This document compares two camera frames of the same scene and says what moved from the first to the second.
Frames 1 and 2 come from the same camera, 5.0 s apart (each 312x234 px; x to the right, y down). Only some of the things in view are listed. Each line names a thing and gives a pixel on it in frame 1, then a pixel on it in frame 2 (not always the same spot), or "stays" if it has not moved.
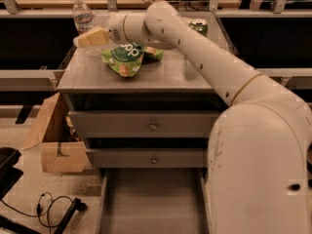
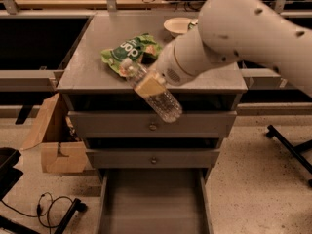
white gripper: [114, 28] -> [166, 64]
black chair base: [14, 227] stays
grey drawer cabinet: [155, 125] stays
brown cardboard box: [54, 133] stays
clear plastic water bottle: [83, 18] -> [162, 103]
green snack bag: [126, 59] stays
